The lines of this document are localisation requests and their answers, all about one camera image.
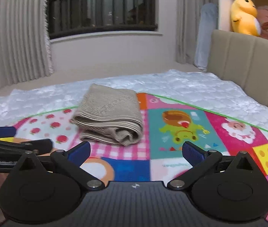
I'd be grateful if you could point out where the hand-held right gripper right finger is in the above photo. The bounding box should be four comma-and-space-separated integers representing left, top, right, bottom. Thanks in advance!
167, 141, 255, 191

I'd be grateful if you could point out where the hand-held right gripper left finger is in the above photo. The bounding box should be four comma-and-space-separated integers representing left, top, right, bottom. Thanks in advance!
13, 141, 105, 191

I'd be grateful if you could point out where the beige striped shirt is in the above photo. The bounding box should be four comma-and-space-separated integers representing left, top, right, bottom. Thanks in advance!
70, 83, 144, 146

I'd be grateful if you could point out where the colourful cartoon play mat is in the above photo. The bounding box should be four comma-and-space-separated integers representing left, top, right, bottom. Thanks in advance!
6, 92, 268, 227

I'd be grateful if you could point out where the white quilted bed cover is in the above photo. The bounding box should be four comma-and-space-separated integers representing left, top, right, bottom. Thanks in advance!
0, 69, 268, 138

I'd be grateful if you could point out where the beige pleated curtain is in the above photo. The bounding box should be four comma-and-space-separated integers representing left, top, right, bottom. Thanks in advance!
175, 0, 206, 65
0, 0, 54, 86

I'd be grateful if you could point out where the beige padded headboard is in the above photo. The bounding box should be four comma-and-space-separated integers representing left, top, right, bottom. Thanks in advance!
206, 30, 268, 121

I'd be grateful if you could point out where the light blue pillow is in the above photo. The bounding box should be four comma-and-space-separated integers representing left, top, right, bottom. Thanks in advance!
194, 3, 219, 70

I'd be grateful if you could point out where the yellow plush toy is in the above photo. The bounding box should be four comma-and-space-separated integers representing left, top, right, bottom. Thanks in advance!
230, 0, 261, 37

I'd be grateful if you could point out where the pink plush toy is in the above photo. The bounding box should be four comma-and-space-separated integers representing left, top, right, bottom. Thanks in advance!
257, 5, 268, 32

